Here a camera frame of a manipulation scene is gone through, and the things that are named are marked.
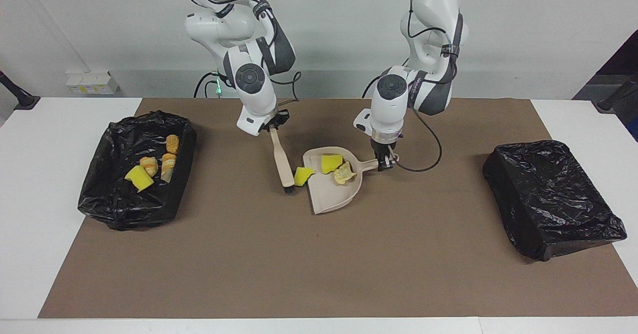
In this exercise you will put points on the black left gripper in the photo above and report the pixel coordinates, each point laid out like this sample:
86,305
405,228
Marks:
382,150

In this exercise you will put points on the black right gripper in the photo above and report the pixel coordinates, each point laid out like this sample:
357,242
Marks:
276,120

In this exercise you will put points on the beige hand brush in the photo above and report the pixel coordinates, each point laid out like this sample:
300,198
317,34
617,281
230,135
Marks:
283,162

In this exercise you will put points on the yellow sponge piece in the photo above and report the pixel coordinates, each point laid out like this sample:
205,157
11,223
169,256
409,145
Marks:
303,175
330,163
138,178

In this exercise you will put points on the beige plastic dustpan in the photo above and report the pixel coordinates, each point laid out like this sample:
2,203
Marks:
329,194

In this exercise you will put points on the brown bread roll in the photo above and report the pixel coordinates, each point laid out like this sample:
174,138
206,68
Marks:
172,144

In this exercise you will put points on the pale flaky pastry piece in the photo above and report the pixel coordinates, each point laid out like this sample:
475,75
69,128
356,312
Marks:
168,167

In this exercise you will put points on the small orange croissant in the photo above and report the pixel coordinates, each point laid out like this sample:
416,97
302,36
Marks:
149,166

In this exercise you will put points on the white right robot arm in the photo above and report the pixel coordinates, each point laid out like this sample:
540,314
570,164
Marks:
254,94

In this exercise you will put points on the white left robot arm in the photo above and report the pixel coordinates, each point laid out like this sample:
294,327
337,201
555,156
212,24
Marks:
391,104

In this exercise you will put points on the black bag lined bin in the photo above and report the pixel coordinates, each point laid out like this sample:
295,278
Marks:
114,199
548,199

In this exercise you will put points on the brown table mat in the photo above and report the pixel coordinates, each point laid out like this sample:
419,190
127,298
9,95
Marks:
398,274

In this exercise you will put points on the white socket box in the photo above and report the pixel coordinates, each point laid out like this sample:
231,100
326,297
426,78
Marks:
92,82

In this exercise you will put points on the black stand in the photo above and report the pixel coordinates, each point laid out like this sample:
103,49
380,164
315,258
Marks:
618,93
17,94

